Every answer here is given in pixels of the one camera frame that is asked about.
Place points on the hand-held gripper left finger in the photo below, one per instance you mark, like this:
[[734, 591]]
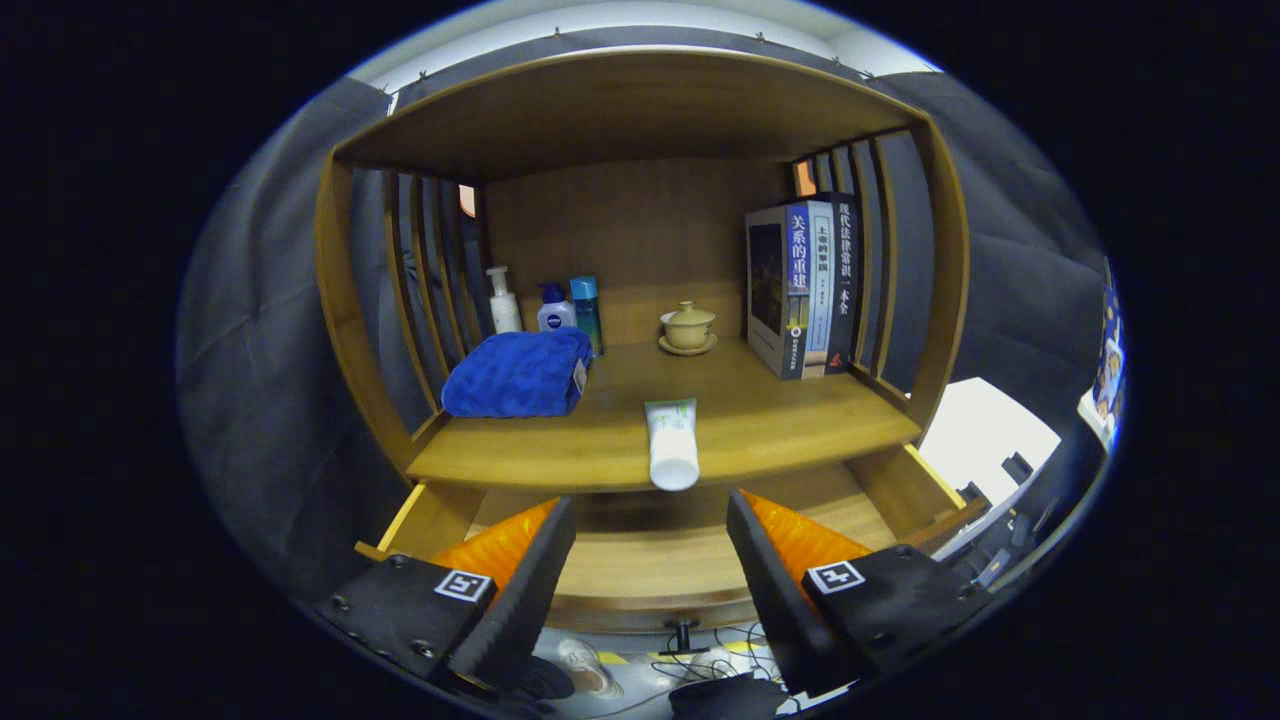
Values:
[[525, 600]]

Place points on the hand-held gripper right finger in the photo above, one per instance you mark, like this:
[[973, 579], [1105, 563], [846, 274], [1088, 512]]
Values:
[[775, 600]]

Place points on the wooden drawer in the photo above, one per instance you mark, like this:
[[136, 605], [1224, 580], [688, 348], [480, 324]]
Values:
[[650, 560]]

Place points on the white squeeze tube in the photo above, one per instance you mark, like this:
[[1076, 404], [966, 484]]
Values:
[[672, 450]]

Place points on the wooden countertop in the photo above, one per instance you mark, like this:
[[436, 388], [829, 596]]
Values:
[[780, 420]]

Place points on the white drawer unit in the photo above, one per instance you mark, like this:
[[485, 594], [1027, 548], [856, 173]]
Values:
[[980, 430]]

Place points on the wooden cabinet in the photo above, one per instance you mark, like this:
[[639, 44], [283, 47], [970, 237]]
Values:
[[630, 230]]

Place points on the person's light shoe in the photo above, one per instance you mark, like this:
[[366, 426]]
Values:
[[585, 668]]

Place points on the blue folded towel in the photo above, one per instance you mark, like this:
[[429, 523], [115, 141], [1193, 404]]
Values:
[[515, 375]]

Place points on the beige saucer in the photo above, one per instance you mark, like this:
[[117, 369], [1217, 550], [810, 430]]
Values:
[[689, 350]]

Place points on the beige lidded teacup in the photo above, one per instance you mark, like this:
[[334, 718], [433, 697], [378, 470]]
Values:
[[689, 328]]

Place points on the white bottle with blue cap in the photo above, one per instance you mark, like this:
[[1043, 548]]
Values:
[[556, 316]]

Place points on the white pump bottle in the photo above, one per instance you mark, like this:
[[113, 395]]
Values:
[[504, 312]]

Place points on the teal bottle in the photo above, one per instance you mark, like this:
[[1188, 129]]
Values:
[[588, 310]]

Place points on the book with pale blue spine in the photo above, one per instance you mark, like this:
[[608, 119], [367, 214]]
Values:
[[821, 290]]

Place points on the black book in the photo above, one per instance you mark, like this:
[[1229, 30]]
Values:
[[846, 280]]

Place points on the black backdrop cloth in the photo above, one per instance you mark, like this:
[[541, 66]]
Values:
[[260, 350]]

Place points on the white side table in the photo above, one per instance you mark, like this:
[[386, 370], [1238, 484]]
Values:
[[1095, 415]]

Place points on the blue dotted paper bag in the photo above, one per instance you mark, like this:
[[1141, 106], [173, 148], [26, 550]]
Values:
[[1110, 320]]

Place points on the black plastic bracket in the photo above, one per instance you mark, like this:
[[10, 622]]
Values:
[[1018, 468], [971, 493]]

